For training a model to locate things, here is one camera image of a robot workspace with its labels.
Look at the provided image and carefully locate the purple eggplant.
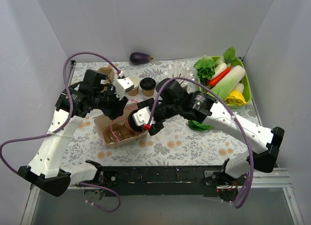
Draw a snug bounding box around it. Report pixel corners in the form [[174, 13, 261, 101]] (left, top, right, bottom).
[[129, 52, 153, 65]]

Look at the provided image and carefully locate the green plastic basket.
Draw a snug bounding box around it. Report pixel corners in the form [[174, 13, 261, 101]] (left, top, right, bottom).
[[199, 56, 252, 109]]

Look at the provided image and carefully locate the white radish with leaves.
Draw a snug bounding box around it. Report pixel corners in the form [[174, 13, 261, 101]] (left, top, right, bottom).
[[212, 47, 237, 79]]

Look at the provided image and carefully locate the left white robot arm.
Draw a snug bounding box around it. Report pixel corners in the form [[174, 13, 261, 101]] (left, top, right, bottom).
[[17, 69, 134, 197]]

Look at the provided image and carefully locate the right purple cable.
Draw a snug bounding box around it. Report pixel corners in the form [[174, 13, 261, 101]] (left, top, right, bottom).
[[148, 77, 255, 209]]

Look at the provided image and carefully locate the orange carrot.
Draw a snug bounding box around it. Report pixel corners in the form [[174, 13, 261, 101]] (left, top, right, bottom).
[[207, 66, 231, 87]]

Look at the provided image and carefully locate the yellow flower vegetable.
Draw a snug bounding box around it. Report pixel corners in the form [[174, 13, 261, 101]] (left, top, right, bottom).
[[225, 83, 246, 105]]

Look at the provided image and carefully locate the green lettuce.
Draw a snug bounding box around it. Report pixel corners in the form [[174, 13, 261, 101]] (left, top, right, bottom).
[[194, 55, 216, 81]]

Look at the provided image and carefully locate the stack of paper cups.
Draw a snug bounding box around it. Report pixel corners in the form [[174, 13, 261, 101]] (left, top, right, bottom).
[[128, 76, 139, 96]]

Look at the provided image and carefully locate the paper bag with pink handles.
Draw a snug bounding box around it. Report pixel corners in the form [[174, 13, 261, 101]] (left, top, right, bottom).
[[93, 99, 147, 148]]

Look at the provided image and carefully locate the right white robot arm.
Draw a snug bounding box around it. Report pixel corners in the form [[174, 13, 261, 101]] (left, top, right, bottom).
[[128, 79, 285, 185]]

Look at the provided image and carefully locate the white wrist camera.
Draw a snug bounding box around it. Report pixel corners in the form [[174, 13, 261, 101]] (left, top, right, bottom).
[[132, 107, 155, 130], [113, 71, 135, 100]]

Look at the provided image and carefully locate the stack of cardboard carriers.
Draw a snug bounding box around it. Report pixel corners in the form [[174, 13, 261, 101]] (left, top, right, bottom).
[[97, 66, 115, 92]]

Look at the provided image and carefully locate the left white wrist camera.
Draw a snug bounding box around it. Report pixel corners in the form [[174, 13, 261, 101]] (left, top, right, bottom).
[[113, 71, 135, 100]]

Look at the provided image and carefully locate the brown paper cup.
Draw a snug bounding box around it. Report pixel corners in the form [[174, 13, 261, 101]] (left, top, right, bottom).
[[124, 118, 136, 136], [140, 77, 156, 97]]

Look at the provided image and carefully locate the bok choy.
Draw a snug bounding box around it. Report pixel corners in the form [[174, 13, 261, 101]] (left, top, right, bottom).
[[188, 121, 212, 131]]

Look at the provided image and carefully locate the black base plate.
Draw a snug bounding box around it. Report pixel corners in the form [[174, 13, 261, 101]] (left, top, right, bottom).
[[97, 165, 249, 198]]

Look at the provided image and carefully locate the purple cable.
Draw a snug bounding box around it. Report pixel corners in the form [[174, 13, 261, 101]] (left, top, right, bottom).
[[0, 52, 123, 213], [148, 77, 255, 209]]

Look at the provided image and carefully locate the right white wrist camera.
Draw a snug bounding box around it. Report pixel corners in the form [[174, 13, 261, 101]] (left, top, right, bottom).
[[132, 107, 155, 130]]

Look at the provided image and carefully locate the floral table mat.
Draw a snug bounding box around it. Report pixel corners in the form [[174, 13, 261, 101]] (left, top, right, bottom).
[[62, 59, 262, 166]]

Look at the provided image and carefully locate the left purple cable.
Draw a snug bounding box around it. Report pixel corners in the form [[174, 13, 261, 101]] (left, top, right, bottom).
[[0, 52, 123, 213]]

